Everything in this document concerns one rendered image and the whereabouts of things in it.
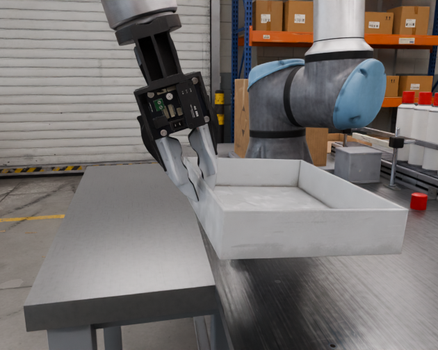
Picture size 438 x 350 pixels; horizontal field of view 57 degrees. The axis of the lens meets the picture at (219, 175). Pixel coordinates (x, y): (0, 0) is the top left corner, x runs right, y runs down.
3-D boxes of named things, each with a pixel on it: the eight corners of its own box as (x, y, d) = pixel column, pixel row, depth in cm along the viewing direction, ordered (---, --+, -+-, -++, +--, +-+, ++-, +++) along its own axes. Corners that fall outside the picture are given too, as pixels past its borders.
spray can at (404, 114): (414, 162, 119) (423, 91, 115) (398, 162, 119) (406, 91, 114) (404, 159, 124) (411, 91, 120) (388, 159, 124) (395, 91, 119)
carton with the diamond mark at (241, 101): (326, 166, 128) (331, 78, 122) (252, 169, 125) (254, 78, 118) (294, 150, 157) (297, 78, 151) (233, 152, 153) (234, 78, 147)
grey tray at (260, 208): (400, 253, 44) (408, 209, 42) (220, 259, 39) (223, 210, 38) (298, 188, 69) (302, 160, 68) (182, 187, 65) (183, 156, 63)
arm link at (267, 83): (272, 125, 92) (272, 64, 90) (324, 127, 83) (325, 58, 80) (236, 130, 84) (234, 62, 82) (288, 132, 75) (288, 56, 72)
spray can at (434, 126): (448, 171, 107) (458, 92, 102) (430, 172, 106) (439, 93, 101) (434, 167, 112) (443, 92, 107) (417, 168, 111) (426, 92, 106)
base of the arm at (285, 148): (325, 180, 80) (326, 129, 78) (250, 185, 78) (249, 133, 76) (299, 167, 94) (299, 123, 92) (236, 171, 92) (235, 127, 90)
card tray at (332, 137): (371, 152, 164) (372, 142, 163) (310, 153, 161) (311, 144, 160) (339, 141, 193) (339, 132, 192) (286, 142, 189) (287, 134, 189)
